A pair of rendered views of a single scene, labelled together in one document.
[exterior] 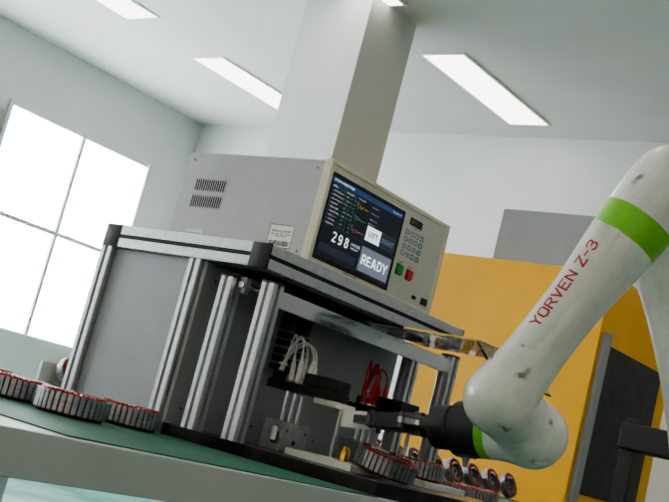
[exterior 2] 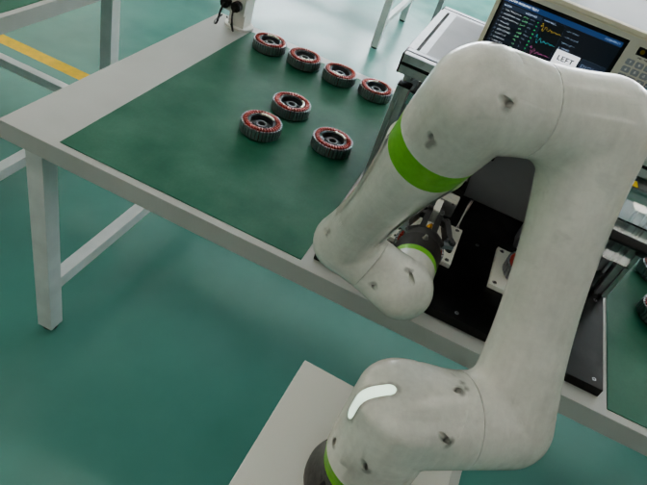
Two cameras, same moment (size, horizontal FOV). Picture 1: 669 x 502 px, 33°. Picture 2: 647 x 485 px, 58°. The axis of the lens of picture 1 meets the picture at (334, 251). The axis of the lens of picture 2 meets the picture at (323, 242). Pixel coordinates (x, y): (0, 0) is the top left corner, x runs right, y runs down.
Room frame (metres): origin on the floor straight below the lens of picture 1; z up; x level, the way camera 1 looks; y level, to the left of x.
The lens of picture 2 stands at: (1.28, -0.97, 1.58)
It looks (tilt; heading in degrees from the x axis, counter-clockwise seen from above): 40 degrees down; 60
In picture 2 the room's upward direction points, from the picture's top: 20 degrees clockwise
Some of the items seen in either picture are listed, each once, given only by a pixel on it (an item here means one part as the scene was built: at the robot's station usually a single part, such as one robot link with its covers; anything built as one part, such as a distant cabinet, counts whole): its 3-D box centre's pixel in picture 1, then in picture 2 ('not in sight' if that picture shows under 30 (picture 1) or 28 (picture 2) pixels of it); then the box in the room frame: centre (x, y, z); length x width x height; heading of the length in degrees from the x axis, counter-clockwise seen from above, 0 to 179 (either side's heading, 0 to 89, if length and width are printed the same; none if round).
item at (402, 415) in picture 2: not in sight; (396, 429); (1.67, -0.65, 0.92); 0.16 x 0.13 x 0.19; 172
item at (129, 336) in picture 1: (131, 335); not in sight; (2.14, 0.33, 0.91); 0.28 x 0.03 x 0.32; 51
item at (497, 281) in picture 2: (413, 480); (522, 279); (2.23, -0.26, 0.78); 0.15 x 0.15 x 0.01; 51
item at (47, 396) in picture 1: (72, 403); (261, 125); (1.73, 0.33, 0.77); 0.11 x 0.11 x 0.04
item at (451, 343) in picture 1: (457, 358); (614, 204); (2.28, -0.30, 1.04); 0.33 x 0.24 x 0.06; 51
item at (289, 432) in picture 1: (284, 436); (443, 198); (2.13, 0.00, 0.80); 0.08 x 0.05 x 0.06; 141
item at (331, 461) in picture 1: (341, 464); (427, 235); (2.04, -0.11, 0.78); 0.15 x 0.15 x 0.01; 51
